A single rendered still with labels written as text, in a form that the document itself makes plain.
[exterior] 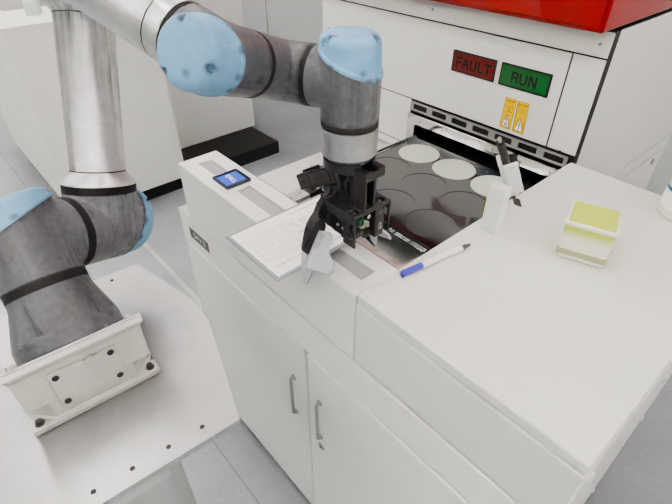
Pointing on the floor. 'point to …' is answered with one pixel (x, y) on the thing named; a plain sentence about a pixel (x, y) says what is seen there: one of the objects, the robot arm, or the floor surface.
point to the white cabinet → (330, 402)
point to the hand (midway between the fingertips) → (338, 262)
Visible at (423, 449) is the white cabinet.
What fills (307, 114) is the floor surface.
